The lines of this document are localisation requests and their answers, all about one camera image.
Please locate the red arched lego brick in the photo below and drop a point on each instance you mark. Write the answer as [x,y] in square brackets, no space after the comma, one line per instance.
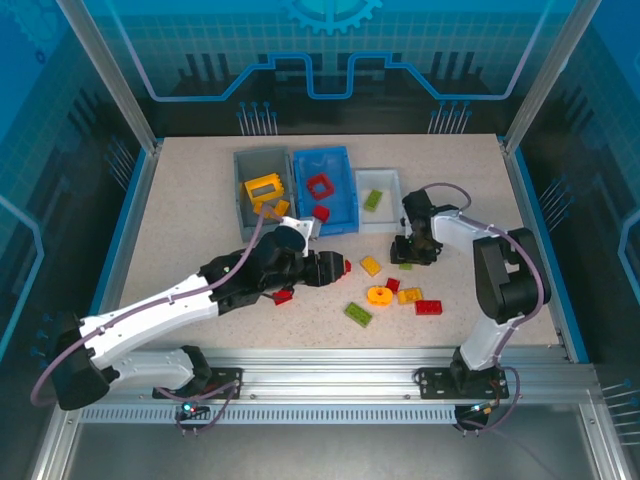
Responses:
[282,296]

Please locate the orange round lego piece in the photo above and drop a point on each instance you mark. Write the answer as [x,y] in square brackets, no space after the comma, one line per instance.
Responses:
[372,296]

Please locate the small red lego brick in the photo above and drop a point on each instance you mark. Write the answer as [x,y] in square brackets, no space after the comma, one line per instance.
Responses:
[393,285]
[321,213]

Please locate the red two-by-four lego brick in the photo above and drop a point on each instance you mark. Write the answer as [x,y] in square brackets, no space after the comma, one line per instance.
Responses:
[429,307]

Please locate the red lego window frame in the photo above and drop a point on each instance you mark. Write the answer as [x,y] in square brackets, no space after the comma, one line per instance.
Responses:
[312,187]

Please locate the yellow lego window frame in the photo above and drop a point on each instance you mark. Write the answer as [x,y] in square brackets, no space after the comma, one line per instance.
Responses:
[250,190]

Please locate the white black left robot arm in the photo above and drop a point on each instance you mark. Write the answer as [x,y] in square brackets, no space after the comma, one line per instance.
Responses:
[150,315]

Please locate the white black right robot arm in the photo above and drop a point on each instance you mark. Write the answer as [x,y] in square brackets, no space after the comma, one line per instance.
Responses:
[505,280]

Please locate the white plastic bin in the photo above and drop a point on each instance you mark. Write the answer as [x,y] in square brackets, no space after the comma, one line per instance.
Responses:
[387,220]

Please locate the blue plastic bin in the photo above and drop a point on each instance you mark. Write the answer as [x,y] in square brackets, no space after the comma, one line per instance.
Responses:
[350,170]

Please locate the aluminium front beam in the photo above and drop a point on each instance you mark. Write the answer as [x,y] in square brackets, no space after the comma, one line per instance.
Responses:
[325,370]

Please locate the grey plastic bin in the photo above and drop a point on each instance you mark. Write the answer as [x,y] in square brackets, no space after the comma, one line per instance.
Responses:
[260,162]

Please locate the small lit circuit board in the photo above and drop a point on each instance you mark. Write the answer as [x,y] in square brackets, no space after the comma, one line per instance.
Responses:
[480,409]
[190,409]

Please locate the aluminium table side rail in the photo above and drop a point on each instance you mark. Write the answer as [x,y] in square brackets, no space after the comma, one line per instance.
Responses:
[136,200]
[540,225]

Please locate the aluminium frame post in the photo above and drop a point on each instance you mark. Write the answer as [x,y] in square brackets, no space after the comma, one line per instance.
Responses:
[557,60]
[104,60]

